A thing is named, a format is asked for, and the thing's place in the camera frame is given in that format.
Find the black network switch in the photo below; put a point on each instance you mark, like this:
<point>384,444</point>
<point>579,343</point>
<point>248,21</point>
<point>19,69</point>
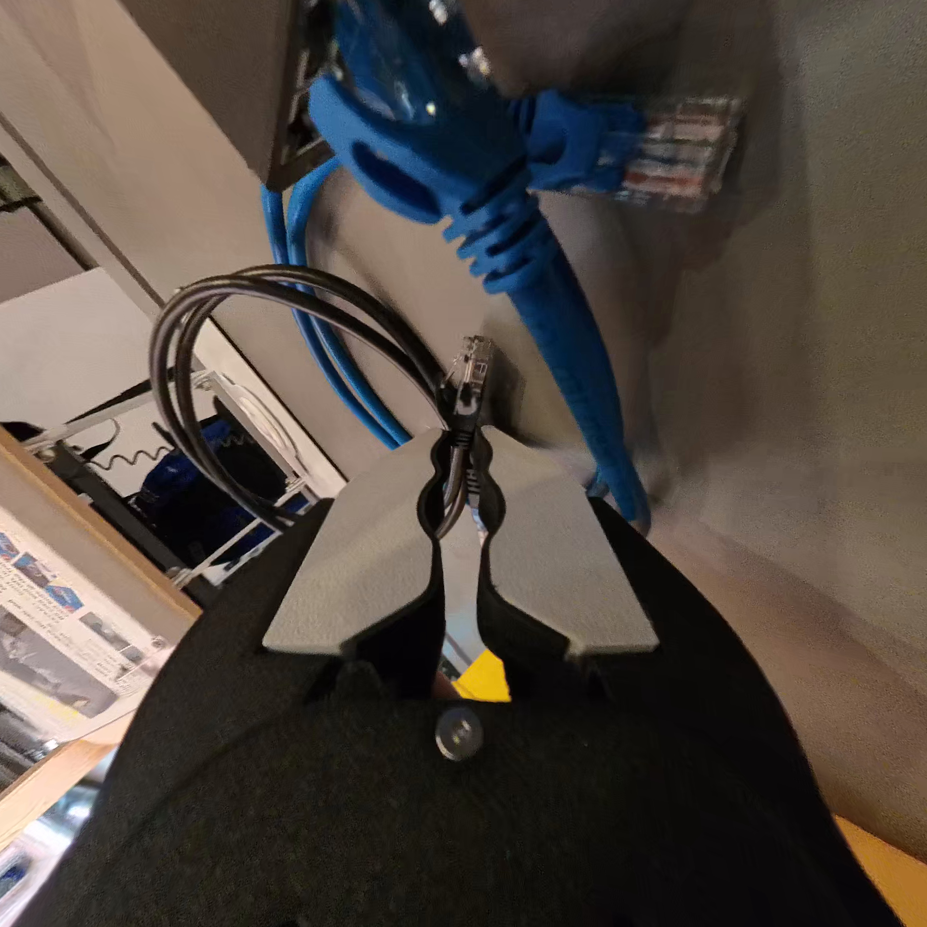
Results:
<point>217,72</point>

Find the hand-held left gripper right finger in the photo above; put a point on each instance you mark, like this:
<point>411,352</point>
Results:
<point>557,565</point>

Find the wooden sign board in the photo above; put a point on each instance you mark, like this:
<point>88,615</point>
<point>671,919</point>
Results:
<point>43,789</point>

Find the yellow stacked plastic bins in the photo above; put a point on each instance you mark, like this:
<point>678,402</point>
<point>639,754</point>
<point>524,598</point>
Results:
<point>489,681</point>

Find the white partition panel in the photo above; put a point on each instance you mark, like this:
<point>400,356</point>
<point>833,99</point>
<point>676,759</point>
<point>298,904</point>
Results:
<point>72,340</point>

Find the white monitor stand base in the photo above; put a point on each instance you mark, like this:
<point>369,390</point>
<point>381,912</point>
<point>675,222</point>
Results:
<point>253,413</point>

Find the printed instruction poster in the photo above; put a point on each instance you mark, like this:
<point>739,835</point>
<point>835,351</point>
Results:
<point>58,652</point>

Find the black and blue chair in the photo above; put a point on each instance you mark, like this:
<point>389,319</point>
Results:
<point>181,500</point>

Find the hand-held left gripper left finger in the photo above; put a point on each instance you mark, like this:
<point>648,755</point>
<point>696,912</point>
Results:
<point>362,565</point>

